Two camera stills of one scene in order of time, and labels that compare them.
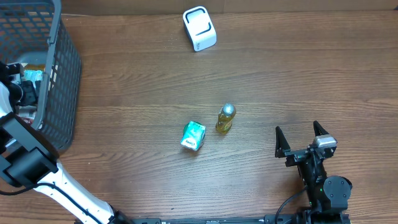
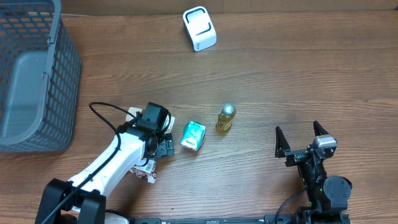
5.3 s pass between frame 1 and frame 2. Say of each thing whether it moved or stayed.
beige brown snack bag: moved
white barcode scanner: stayed
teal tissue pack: stayed
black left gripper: moved
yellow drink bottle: stayed
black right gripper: stayed
